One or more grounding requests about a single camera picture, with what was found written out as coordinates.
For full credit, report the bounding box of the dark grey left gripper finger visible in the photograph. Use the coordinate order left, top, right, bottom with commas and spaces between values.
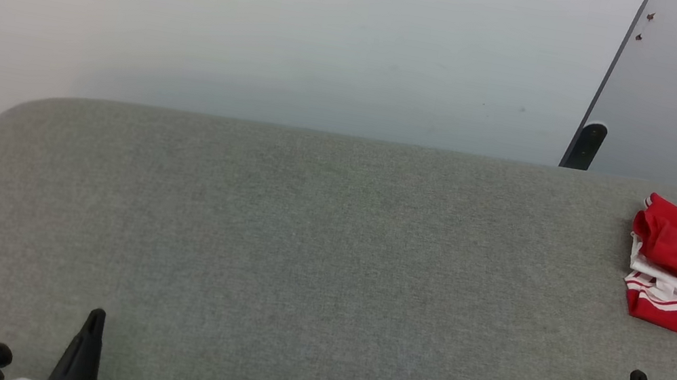
47, 302, 110, 380

